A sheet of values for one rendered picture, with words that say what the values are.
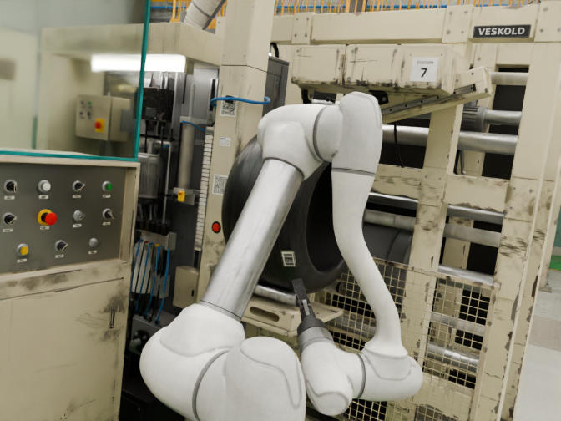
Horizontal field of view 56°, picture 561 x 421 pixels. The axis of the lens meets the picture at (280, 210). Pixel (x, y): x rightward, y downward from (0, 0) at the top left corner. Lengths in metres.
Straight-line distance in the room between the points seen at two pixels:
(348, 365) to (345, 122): 0.55
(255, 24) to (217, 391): 1.34
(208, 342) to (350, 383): 0.34
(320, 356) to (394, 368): 0.17
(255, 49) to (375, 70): 0.43
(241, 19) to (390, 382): 1.32
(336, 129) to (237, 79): 0.82
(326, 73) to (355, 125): 0.89
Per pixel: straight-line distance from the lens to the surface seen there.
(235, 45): 1.98
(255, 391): 0.96
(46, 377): 1.96
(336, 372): 1.22
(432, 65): 1.88
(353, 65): 2.00
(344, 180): 1.17
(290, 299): 1.72
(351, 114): 1.18
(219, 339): 1.09
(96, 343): 2.04
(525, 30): 2.17
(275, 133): 1.25
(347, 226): 1.18
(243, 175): 1.65
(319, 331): 1.31
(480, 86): 1.97
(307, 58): 2.10
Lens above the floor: 1.39
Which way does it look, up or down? 7 degrees down
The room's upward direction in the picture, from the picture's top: 7 degrees clockwise
